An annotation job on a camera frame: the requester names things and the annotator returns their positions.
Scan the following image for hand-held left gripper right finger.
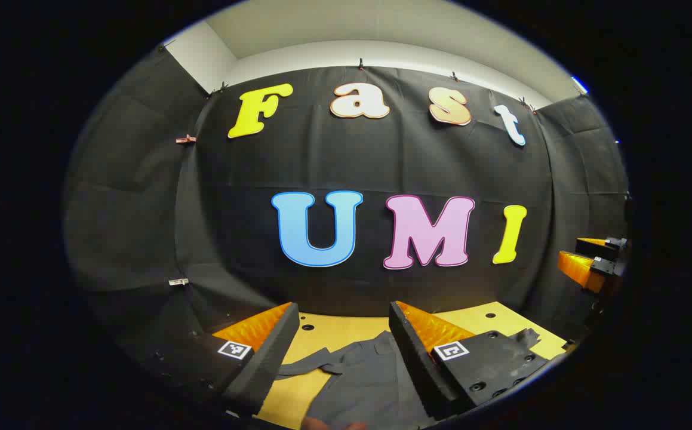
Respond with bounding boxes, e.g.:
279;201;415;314
388;300;550;420

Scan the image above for grey shirt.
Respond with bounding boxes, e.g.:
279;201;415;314
274;327;543;430

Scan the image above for black backdrop cloth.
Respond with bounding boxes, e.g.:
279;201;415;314
62;45;630;371

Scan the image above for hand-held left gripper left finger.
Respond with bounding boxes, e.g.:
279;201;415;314
137;302;300;419

